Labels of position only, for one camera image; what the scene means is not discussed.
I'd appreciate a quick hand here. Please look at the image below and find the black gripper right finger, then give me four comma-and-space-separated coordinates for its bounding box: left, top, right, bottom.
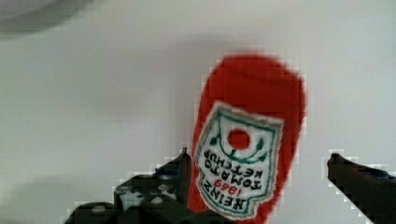
327, 153, 396, 224

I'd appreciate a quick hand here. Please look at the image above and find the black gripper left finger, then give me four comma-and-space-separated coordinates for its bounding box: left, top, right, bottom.
64, 150, 233, 224

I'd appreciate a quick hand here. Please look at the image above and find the red plush ketchup bottle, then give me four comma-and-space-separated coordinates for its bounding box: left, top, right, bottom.
188, 54, 306, 224

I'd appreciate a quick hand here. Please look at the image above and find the lavender round plate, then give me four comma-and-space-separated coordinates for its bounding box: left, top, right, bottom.
0, 0, 97, 36

